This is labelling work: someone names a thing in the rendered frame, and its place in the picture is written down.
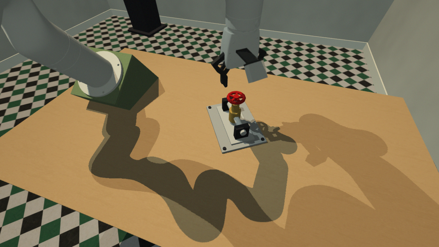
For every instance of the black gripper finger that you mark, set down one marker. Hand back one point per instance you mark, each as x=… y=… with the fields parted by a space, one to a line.
x=262 y=53
x=221 y=70

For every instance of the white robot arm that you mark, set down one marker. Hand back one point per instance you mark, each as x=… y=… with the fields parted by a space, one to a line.
x=39 y=40

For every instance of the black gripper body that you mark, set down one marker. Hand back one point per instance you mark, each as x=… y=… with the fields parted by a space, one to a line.
x=235 y=40

